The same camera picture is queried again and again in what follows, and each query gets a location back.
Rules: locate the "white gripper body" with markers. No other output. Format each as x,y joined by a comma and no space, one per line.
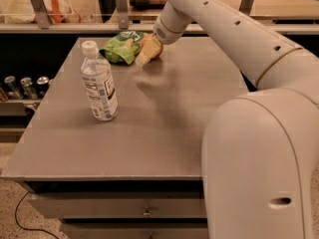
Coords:
164,34

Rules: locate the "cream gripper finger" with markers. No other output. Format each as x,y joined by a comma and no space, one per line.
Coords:
145,39
141,60

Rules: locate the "red apple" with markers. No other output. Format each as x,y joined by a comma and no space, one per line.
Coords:
153,48

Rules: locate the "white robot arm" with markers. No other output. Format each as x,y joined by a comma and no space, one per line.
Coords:
259,150

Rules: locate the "green rice chip bag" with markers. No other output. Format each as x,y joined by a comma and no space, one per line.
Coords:
124,47

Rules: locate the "white orange plastic bag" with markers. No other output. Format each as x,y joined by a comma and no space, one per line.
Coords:
22,12

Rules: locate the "clear plastic water bottle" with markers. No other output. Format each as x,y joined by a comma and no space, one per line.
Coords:
98,82

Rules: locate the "right metal can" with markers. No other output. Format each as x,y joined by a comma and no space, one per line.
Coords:
43,85

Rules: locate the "grey drawer cabinet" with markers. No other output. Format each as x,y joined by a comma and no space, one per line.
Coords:
152,145

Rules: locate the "middle metal can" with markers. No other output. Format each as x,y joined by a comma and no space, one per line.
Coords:
29,89

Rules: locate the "upper drawer with knob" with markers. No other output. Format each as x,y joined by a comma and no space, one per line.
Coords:
99,205

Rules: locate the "drawer with knob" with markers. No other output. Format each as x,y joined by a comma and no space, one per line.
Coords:
135,230
99,205

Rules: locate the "lower drawer with knob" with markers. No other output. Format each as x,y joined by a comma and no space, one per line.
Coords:
135,230

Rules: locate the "middle metal bracket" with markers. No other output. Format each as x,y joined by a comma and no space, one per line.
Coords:
123,14

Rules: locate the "left metal bracket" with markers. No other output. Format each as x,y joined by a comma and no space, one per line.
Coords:
42,18

